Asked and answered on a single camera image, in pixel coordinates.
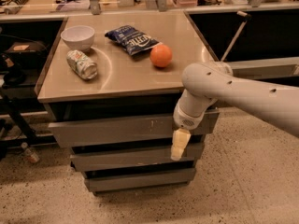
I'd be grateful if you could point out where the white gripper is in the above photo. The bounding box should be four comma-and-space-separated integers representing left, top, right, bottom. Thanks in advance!
171, 104, 204, 161

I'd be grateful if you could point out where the grey top drawer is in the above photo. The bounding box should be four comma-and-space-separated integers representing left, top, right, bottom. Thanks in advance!
48, 107, 221, 148

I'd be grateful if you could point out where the grey drawer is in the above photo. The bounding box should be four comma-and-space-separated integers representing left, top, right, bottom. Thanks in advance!
48, 107, 221, 148
69, 142, 206, 172
84, 168, 196, 192

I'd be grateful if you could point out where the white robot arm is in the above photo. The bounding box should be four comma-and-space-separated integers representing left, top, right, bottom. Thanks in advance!
171, 63, 299, 161

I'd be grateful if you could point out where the grey bottom drawer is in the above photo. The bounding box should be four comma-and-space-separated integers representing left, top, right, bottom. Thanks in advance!
84, 168, 196, 192

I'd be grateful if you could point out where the grey drawer cabinet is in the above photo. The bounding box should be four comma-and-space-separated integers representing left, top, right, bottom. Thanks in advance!
35, 10, 231, 196

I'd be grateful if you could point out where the grey middle drawer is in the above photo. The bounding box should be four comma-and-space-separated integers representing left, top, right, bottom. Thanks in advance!
69, 142, 206, 172

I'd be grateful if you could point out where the orange fruit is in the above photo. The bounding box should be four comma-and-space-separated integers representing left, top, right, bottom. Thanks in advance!
149, 44, 172, 68

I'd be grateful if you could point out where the blue chip bag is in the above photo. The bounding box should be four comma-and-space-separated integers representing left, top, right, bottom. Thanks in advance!
105, 25, 160, 56

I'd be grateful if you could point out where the white stick black tip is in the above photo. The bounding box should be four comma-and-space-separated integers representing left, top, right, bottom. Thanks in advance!
221, 11, 251, 62

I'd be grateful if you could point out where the white bowl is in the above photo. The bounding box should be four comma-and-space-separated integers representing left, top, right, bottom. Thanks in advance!
61, 25, 95, 51

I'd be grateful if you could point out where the plastic water bottle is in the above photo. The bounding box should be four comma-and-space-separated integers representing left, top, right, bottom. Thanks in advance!
21, 142, 39, 163

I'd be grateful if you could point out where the black stand frame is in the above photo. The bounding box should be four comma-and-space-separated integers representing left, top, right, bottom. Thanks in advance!
0, 92, 56, 160

